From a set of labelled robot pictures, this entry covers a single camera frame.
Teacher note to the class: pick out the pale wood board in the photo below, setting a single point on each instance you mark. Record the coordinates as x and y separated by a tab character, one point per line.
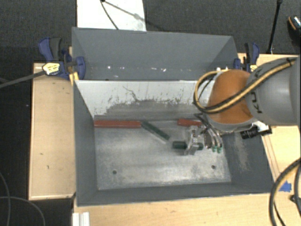
51	135

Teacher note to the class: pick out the black cylinder on white bracket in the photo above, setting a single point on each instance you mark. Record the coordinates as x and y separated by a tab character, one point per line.
249	133

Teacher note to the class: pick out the short dark green block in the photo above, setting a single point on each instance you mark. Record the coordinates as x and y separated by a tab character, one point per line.
179	145

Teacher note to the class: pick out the short red-brown flat block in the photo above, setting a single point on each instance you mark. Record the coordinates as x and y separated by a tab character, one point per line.
188	122

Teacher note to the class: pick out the grey metal bin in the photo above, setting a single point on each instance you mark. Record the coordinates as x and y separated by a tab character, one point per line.
145	55

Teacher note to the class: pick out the long dark green flat block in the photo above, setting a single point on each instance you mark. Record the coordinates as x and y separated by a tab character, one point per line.
155	130

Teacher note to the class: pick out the long red-brown flat block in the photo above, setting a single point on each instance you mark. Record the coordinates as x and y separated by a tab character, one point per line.
117	123

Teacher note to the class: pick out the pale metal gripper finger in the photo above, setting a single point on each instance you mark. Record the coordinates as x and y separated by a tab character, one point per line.
193	147
194	133

